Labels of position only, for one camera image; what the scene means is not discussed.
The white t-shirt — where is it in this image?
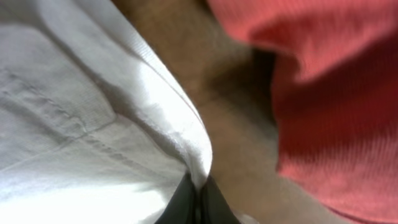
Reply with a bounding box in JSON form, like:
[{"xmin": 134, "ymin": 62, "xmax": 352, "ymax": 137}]
[{"xmin": 1, "ymin": 0, "xmax": 213, "ymax": 223}]

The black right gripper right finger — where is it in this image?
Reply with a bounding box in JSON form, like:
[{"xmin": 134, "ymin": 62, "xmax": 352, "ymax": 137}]
[{"xmin": 199, "ymin": 177, "xmax": 240, "ymax": 224}]

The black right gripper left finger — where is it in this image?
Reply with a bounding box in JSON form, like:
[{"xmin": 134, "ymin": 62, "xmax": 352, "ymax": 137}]
[{"xmin": 155, "ymin": 173, "xmax": 197, "ymax": 224}]

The red t-shirt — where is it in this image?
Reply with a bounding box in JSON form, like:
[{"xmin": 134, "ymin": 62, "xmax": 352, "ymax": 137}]
[{"xmin": 209, "ymin": 0, "xmax": 397, "ymax": 223}]

